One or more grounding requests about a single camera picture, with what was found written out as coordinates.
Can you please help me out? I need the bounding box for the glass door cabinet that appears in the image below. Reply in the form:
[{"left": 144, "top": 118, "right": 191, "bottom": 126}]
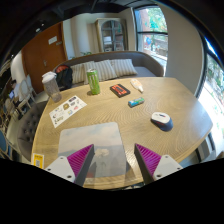
[{"left": 95, "top": 18, "right": 128, "bottom": 52}]

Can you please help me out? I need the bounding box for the white and navy computer mouse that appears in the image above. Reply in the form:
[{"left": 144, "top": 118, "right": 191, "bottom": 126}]
[{"left": 151, "top": 112, "right": 173, "bottom": 131}]

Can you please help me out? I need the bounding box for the green drink can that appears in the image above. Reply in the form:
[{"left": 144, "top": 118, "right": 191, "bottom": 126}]
[{"left": 87, "top": 69, "right": 100, "bottom": 95}]

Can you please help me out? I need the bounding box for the blue green small pack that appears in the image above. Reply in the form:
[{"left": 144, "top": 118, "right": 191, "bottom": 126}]
[{"left": 128, "top": 97, "right": 145, "bottom": 108}]

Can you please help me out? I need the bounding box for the striped cushion middle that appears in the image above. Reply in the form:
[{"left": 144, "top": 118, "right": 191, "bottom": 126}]
[{"left": 83, "top": 60, "right": 117, "bottom": 84}]

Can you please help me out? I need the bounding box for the clear shaker bottle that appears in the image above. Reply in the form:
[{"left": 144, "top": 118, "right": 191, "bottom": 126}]
[{"left": 42, "top": 72, "right": 61, "bottom": 102}]

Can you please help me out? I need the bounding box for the yellow tag card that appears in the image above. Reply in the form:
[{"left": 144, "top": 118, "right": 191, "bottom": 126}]
[{"left": 32, "top": 153, "right": 44, "bottom": 169}]

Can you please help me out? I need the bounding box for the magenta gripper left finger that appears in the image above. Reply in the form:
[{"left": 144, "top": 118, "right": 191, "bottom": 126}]
[{"left": 45, "top": 144, "right": 94, "bottom": 186}]

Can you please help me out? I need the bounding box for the striped cushion left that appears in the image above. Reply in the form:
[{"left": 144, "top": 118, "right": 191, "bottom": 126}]
[{"left": 71, "top": 63, "right": 85, "bottom": 84}]

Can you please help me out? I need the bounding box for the striped cushion right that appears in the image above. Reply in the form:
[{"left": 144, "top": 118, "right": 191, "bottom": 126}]
[{"left": 110, "top": 59, "right": 137, "bottom": 77}]

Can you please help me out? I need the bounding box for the cream plastic wrapped item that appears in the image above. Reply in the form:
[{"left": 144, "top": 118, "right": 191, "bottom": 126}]
[{"left": 130, "top": 79, "right": 143, "bottom": 92}]

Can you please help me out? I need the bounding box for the brown wooden door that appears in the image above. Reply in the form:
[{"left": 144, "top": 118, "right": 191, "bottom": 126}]
[{"left": 22, "top": 23, "right": 67, "bottom": 93}]

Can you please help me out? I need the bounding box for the black and orange box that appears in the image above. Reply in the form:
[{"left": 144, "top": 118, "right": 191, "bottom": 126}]
[{"left": 110, "top": 84, "right": 130, "bottom": 98}]

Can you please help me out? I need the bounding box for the sky-print mouse pad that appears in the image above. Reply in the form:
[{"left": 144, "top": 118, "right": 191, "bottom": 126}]
[{"left": 57, "top": 121, "right": 131, "bottom": 186}]

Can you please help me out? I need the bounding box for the grey tufted chair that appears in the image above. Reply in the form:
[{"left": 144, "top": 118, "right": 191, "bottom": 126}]
[{"left": 17, "top": 101, "right": 47, "bottom": 161}]

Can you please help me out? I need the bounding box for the grey curved sofa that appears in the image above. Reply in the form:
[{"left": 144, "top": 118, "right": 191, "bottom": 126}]
[{"left": 54, "top": 51, "right": 164, "bottom": 86}]

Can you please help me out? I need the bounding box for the striped cushion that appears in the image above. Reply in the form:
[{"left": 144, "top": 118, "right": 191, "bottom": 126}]
[
  {"left": 110, "top": 59, "right": 137, "bottom": 77},
  {"left": 71, "top": 63, "right": 85, "bottom": 84},
  {"left": 83, "top": 60, "right": 117, "bottom": 84}
]

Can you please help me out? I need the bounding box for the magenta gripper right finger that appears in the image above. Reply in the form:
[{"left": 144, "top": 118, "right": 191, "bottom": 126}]
[{"left": 134, "top": 144, "right": 182, "bottom": 184}]

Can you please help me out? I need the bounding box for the white sticker sheet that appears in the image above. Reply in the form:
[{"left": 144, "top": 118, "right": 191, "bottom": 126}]
[{"left": 49, "top": 96, "right": 86, "bottom": 128}]

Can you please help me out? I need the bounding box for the black backpack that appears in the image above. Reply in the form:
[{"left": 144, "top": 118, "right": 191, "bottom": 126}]
[{"left": 55, "top": 65, "right": 73, "bottom": 90}]

